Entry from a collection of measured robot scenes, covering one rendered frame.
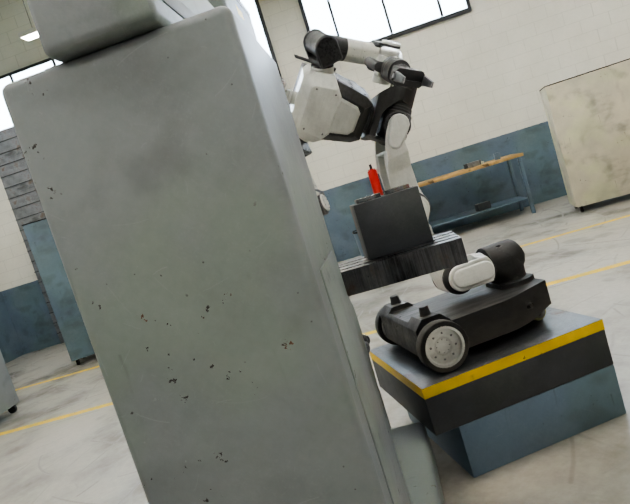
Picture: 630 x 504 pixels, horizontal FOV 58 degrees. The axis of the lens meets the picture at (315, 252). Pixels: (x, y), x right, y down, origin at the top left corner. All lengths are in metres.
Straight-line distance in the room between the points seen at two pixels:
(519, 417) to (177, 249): 1.65
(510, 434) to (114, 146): 1.81
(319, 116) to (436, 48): 7.42
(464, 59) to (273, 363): 8.79
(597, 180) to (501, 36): 3.15
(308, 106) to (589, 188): 5.80
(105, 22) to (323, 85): 1.28
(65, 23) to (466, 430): 1.85
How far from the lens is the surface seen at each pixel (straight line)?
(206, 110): 1.06
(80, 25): 1.13
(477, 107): 9.58
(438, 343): 2.25
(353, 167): 9.39
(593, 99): 7.72
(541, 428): 2.45
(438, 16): 9.68
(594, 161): 7.72
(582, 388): 2.51
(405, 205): 1.87
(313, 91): 2.26
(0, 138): 11.26
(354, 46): 2.35
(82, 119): 1.15
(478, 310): 2.35
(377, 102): 2.39
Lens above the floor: 1.20
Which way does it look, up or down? 6 degrees down
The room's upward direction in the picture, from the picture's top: 17 degrees counter-clockwise
